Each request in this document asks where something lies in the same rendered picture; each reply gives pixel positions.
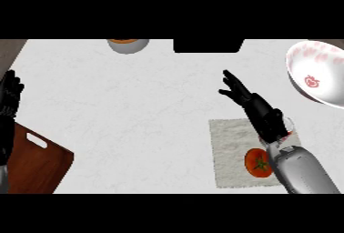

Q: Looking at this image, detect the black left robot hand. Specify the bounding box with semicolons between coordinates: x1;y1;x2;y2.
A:
0;69;26;167

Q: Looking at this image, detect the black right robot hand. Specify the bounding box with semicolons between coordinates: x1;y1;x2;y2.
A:
217;69;291;144

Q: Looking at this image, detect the pale grey placemat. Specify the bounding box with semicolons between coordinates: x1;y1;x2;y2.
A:
209;117;305;189

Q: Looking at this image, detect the red tomato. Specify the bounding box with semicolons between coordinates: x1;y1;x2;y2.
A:
244;147;275;178

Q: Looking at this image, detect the white bowl with red print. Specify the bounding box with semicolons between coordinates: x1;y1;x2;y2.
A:
285;40;344;109

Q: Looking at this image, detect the brown wooden cutting board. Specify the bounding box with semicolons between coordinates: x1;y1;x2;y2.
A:
6;122;76;195

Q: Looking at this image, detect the black appliance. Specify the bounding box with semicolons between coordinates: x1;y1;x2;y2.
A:
172;39;247;54

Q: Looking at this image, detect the grey cup with orange top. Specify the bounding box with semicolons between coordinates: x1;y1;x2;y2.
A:
107;39;151;55

